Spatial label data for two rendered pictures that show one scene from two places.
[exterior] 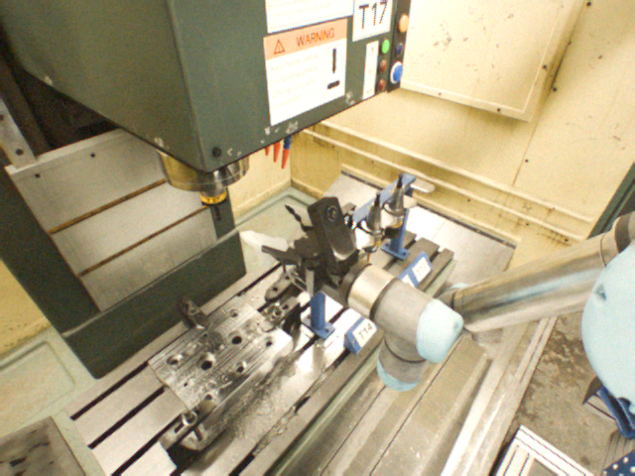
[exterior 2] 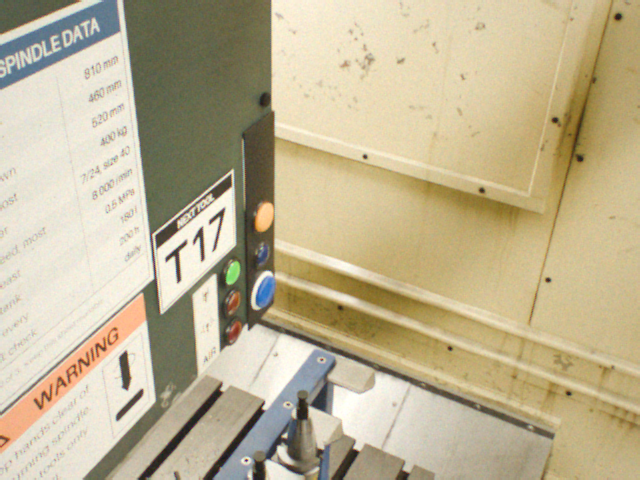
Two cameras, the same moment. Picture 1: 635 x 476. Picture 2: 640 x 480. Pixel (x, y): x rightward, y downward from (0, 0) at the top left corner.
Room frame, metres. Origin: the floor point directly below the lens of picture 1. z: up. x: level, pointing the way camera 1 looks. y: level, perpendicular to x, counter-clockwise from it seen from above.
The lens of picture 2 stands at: (0.15, -0.04, 2.09)
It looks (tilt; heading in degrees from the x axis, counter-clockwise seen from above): 36 degrees down; 346
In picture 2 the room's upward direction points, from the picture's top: 2 degrees clockwise
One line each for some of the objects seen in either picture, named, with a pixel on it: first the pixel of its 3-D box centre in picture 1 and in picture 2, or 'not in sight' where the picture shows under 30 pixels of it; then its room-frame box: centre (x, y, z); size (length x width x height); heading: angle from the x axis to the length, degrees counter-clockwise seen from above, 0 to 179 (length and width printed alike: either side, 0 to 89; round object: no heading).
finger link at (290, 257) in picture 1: (289, 251); not in sight; (0.42, 0.05, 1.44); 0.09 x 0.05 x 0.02; 75
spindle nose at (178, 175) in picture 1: (201, 141); not in sight; (0.61, 0.22, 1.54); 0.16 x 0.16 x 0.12
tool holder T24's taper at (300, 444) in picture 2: (397, 196); (301, 430); (0.85, -0.20, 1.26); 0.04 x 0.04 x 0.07
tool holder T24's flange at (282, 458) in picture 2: (395, 209); (300, 453); (0.85, -0.20, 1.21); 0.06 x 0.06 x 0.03
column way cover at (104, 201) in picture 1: (140, 213); not in sight; (0.89, 0.56, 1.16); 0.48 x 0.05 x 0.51; 140
